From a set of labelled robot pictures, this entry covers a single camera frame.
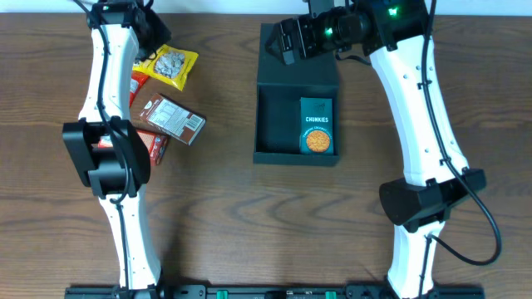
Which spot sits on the red orange box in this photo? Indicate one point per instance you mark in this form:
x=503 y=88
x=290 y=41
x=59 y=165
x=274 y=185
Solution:
x=154 y=142

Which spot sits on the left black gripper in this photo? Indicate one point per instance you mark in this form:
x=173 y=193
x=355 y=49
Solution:
x=162 y=32

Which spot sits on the red snack pouch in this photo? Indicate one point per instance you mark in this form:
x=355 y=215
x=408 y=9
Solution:
x=138 y=79

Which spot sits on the teal cookie box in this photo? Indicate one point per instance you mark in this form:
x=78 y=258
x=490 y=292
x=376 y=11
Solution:
x=316 y=116

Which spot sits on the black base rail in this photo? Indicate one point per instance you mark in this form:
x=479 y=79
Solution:
x=274 y=292

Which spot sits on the black gift box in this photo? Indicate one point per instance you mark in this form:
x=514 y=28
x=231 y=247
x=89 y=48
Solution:
x=280 y=90

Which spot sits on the brown and white box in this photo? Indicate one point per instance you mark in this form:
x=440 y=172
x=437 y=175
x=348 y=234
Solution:
x=172 y=118

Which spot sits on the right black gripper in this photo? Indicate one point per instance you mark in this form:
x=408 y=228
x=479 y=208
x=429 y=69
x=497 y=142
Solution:
x=302 y=26

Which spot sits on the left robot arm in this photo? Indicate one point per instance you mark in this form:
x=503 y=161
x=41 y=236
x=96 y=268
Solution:
x=109 y=156

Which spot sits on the yellow candy pouch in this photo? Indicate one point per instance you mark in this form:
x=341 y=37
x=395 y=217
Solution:
x=169 y=65

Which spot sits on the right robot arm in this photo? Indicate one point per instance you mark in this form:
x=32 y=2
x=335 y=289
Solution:
x=395 y=37

